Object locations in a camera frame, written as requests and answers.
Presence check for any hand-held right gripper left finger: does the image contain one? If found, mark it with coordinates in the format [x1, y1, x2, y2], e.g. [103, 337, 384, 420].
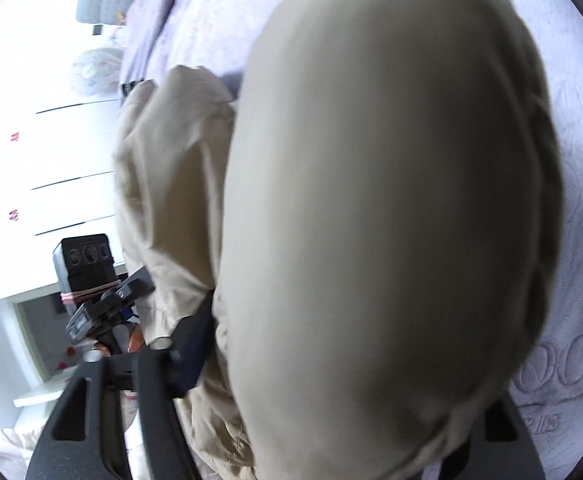
[25, 300, 214, 480]

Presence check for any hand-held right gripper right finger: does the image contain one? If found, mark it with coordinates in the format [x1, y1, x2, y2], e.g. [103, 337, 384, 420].
[421, 394, 547, 480]

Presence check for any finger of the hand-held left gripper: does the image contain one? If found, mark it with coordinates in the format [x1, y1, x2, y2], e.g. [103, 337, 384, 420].
[114, 266, 156, 311]

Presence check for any beige puffer jacket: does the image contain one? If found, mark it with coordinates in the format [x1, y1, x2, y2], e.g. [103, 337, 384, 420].
[112, 0, 565, 480]

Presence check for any person's left hand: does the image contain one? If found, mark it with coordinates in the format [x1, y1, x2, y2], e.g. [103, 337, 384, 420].
[94, 322, 148, 356]

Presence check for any white wardrobe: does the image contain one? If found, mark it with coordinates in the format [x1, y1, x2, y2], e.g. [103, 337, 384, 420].
[0, 10, 127, 306]

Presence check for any purple embossed bed cover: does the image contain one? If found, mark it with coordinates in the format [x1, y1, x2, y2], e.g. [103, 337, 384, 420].
[121, 0, 583, 480]

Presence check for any grey fleece blanket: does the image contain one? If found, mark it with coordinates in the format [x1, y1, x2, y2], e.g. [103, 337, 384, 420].
[148, 0, 207, 61]

